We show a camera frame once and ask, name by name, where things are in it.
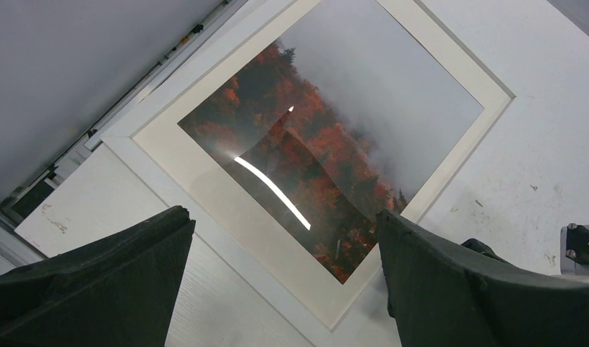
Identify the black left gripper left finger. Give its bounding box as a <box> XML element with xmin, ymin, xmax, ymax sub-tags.
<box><xmin>0</xmin><ymin>206</ymin><xmax>195</xmax><ymax>346</ymax></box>

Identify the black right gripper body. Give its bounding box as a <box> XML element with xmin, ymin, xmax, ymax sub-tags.
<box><xmin>560</xmin><ymin>223</ymin><xmax>589</xmax><ymax>276</ymax></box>

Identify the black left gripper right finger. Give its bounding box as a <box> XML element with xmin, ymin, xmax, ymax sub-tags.
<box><xmin>377</xmin><ymin>210</ymin><xmax>589</xmax><ymax>346</ymax></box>

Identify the white picture frame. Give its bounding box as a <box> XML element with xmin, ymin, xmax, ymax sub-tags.
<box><xmin>103</xmin><ymin>1</ymin><xmax>514</xmax><ymax>346</ymax></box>

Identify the autumn forest photo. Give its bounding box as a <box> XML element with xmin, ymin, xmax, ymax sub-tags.
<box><xmin>179</xmin><ymin>1</ymin><xmax>483</xmax><ymax>283</ymax></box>

